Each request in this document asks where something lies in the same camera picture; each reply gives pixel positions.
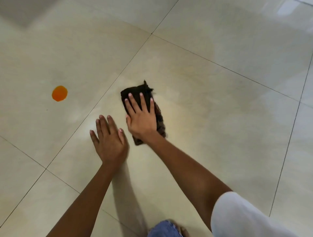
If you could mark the person's right hand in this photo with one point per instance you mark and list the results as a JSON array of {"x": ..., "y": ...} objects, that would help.
[{"x": 142, "y": 122}]

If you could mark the blue denim trouser knee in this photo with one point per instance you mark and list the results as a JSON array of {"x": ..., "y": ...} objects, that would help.
[{"x": 162, "y": 230}]

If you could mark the person's left forearm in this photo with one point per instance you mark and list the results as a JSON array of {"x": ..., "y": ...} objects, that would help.
[{"x": 85, "y": 202}]

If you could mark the round orange spot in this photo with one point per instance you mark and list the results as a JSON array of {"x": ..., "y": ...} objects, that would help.
[{"x": 59, "y": 93}]

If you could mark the person's left little finger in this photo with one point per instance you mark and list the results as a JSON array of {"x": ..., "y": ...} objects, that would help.
[{"x": 93, "y": 138}]

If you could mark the dark brown cleaning cloth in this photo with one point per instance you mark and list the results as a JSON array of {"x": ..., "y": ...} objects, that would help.
[{"x": 160, "y": 119}]

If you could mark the person's left hand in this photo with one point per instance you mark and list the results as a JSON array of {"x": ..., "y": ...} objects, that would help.
[{"x": 111, "y": 145}]

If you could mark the person's left thumb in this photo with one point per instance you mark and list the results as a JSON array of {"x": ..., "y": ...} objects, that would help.
[{"x": 123, "y": 136}]

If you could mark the person's right middle finger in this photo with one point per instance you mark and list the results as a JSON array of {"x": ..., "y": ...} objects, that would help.
[{"x": 135, "y": 102}]

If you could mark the person's right little finger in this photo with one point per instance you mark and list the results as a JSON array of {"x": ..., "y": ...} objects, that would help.
[{"x": 152, "y": 105}]

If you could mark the person's right forearm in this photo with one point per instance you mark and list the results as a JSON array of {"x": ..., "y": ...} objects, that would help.
[{"x": 185, "y": 171}]

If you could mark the person's bare foot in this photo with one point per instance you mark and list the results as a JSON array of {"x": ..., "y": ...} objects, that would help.
[{"x": 184, "y": 232}]

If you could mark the person's right thumb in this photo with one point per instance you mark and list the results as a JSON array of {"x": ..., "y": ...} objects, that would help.
[{"x": 128, "y": 121}]

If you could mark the white shirt sleeve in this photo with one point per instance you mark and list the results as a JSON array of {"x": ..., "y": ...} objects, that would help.
[{"x": 239, "y": 217}]

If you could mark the person's left middle finger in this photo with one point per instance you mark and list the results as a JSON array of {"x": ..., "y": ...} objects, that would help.
[{"x": 104, "y": 125}]

